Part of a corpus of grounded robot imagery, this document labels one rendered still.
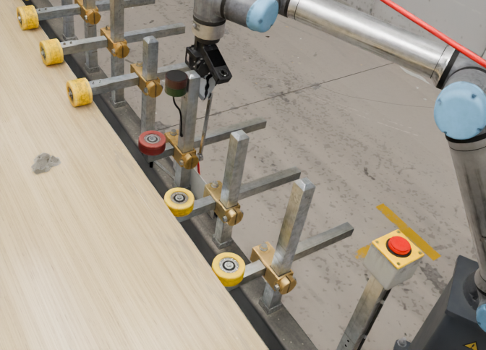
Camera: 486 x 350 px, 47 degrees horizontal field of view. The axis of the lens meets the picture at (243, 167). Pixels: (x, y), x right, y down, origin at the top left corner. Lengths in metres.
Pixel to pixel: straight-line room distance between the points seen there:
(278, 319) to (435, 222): 1.66
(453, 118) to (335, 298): 1.36
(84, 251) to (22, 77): 0.76
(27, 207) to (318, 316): 1.39
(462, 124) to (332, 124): 2.16
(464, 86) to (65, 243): 0.98
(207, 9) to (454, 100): 0.65
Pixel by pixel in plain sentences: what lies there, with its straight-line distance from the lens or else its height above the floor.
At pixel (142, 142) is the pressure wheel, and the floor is 0.91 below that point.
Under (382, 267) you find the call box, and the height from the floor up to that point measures 1.19.
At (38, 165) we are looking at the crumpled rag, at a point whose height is 0.91.
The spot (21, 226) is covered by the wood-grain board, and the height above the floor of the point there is 0.90.
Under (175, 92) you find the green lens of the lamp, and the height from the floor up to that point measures 1.10.
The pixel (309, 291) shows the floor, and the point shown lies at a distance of 2.52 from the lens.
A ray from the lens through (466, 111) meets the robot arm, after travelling 1.33.
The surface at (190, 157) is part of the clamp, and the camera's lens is 1.67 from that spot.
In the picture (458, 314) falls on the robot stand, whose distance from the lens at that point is 1.88.
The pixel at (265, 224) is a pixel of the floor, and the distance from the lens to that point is 2.72.
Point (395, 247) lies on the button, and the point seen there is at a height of 1.23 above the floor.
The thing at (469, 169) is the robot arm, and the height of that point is 1.17.
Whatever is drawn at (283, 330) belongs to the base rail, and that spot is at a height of 0.70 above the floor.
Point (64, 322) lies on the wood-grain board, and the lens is 1.27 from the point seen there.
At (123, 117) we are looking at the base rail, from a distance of 2.09.
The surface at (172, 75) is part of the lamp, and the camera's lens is 1.52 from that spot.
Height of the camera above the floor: 1.96
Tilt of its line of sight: 41 degrees down
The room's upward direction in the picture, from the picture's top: 11 degrees clockwise
